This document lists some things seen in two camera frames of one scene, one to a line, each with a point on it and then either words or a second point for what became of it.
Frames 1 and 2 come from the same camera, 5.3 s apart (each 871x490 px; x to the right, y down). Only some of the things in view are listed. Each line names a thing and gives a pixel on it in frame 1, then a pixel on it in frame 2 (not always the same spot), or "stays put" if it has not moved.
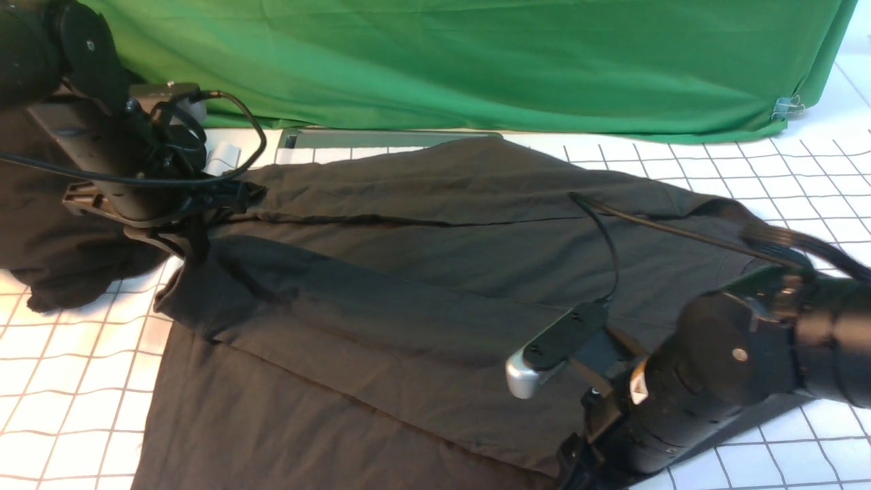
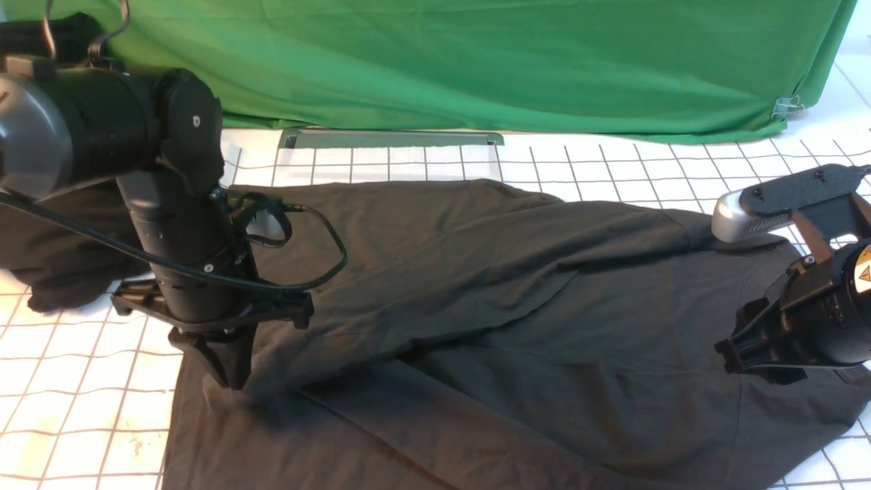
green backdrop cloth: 725,70 stays put
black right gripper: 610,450 -> 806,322
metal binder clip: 788,105 stays put
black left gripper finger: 190,239 -> 231,350
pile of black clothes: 64,258 stays put
